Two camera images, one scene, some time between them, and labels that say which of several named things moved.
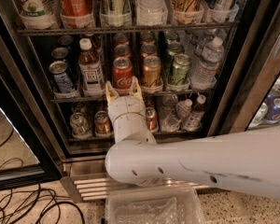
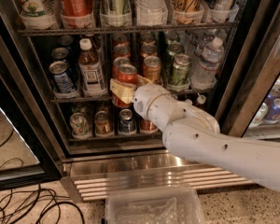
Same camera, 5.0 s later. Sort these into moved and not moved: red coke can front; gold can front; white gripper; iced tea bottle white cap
Moved: white gripper
Not moved: red coke can front; iced tea bottle white cap; gold can front
